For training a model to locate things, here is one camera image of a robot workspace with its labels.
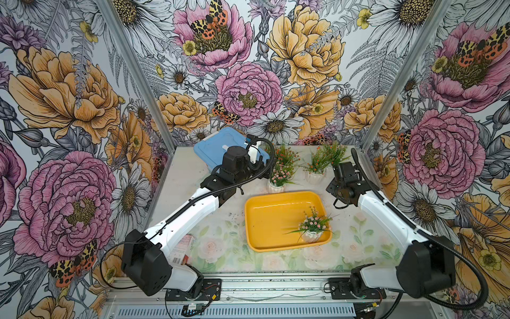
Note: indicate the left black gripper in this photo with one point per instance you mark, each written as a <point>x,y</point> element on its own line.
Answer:
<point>259,165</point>

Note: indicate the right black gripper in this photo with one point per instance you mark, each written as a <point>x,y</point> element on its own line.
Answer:
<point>331,189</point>

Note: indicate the red flower potted plant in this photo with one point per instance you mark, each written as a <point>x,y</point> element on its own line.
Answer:
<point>286,159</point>

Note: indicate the large pink potted gypsophila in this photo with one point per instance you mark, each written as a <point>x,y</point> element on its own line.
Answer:
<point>280,176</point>

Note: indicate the green grass potted plant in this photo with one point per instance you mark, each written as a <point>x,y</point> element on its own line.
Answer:
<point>336,153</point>

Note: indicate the pink flower potted plant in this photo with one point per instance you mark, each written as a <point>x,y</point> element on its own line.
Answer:
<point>313,226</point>

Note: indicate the orange flower potted plant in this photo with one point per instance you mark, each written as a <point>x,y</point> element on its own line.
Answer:
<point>315,169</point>

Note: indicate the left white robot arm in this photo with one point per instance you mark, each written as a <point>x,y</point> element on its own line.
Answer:
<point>146,259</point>

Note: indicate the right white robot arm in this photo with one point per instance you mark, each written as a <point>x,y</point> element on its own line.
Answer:
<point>428,262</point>

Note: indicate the yellow plastic tray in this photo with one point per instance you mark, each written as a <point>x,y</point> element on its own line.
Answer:
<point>272,221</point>

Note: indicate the pink white small carton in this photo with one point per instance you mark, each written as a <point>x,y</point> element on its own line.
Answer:
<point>182,251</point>

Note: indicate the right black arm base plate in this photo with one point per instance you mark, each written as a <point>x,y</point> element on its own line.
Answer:
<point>346,289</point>

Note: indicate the aluminium front rail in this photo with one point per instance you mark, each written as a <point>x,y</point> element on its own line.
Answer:
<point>251,288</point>

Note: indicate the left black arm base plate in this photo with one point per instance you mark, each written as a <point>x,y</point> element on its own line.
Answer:
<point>203,291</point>

